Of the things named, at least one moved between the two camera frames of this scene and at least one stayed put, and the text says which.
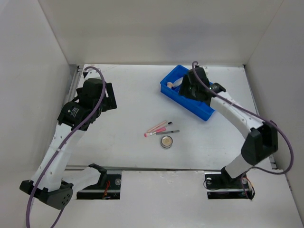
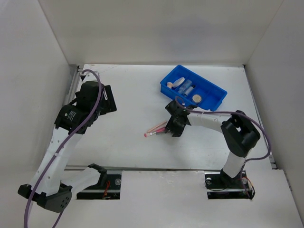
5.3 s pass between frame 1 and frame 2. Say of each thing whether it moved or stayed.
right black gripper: moved
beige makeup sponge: stayed
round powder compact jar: moved
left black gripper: stayed
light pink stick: stayed
